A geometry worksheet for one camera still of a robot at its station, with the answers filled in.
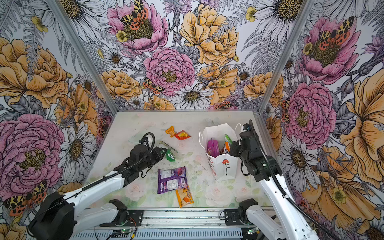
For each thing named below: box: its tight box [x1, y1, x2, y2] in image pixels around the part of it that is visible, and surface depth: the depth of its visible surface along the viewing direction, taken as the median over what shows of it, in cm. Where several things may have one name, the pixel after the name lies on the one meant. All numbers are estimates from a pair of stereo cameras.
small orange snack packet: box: [165, 125, 176, 138], surface depth 110 cm
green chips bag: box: [224, 134, 233, 144], surface depth 86 cm
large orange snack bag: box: [224, 141, 231, 154], surface depth 81 cm
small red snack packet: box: [174, 129, 192, 141], surface depth 107 cm
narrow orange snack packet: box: [175, 187, 195, 208], surface depth 82 cm
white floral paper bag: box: [198, 123, 238, 182], surface depth 81 cm
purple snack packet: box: [157, 166, 188, 194], surface depth 85 cm
